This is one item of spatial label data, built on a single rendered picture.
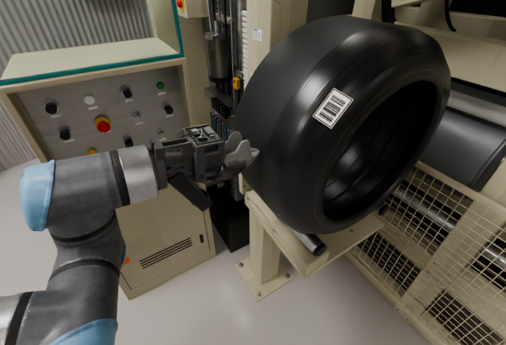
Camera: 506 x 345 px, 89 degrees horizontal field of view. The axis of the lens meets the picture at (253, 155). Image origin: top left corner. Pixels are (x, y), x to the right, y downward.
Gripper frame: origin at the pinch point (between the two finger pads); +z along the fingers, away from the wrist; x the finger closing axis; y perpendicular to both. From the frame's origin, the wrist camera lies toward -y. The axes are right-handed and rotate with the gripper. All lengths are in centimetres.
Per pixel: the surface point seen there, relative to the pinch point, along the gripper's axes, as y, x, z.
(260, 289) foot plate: -118, 23, 34
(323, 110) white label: 13.0, -9.0, 7.3
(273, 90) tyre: 12.4, 3.5, 5.6
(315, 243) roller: -28.2, -9.7, 17.9
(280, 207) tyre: -10.2, -7.4, 3.8
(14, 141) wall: -111, 245, -95
